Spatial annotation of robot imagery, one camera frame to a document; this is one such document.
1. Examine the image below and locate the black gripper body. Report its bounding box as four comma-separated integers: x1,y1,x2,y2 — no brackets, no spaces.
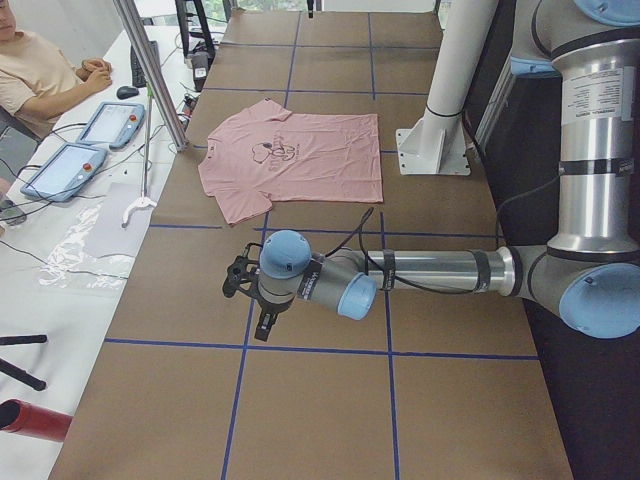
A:
258,284,293,320

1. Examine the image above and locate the pink Snoopy t-shirt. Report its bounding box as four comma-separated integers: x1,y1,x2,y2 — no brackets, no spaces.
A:
198,99,383,225

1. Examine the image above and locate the reacher grabber tool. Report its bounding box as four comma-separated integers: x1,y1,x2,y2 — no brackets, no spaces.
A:
121,87,156,230

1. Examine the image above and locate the clear plastic bag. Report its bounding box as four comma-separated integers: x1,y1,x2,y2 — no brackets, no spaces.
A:
38,205,134,294

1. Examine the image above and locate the upper blue teach pendant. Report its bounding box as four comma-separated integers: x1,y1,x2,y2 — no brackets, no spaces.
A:
76,102,146,149

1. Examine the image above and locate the blue teach pendant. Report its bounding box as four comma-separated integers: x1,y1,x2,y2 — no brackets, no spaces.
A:
20,143,107,202
76,102,146,149

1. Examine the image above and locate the lower blue teach pendant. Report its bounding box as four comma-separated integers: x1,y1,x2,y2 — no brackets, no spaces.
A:
20,143,107,202

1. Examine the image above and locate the black power adapter box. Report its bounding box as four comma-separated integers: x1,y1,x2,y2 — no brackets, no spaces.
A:
191,51,215,92

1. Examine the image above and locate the black computer mouse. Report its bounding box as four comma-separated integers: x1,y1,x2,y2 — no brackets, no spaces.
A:
116,86,139,100

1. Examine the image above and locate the black tripod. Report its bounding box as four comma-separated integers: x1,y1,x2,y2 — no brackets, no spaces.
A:
1,334,48,392

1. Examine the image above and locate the black keyboard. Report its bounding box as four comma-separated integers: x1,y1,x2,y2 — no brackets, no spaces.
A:
130,40,160,88

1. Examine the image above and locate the red cylinder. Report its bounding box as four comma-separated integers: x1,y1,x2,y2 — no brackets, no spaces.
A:
1,399,73,442

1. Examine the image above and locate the seated person in peach shirt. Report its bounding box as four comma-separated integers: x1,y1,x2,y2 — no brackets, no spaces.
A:
1,1,112,139

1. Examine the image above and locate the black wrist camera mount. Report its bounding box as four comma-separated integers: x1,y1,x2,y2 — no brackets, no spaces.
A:
222,242,263,299

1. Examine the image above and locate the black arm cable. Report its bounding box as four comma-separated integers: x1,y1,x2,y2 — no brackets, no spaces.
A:
319,205,504,294

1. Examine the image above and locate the white camera post with base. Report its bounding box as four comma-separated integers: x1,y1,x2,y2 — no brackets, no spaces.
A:
396,0,498,176

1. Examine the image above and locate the aluminium frame post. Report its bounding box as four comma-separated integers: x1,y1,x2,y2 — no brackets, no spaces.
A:
113,0,188,152

